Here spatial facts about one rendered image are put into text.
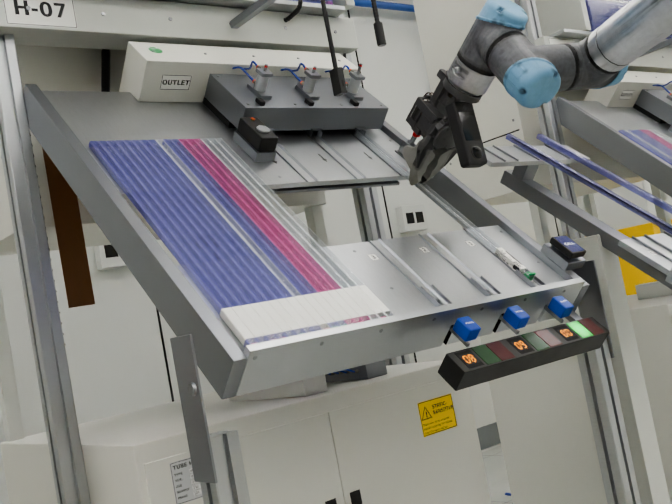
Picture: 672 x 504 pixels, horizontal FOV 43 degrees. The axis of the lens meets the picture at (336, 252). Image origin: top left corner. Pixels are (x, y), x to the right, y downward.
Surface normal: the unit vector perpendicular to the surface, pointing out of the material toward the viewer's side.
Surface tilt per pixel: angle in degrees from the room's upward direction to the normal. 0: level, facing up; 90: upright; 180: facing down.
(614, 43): 112
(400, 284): 45
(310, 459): 90
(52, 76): 90
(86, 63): 90
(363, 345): 135
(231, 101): 90
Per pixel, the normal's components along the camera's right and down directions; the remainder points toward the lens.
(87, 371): 0.61, -0.17
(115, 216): -0.77, 0.11
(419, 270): 0.29, -0.82
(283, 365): 0.56, 0.57
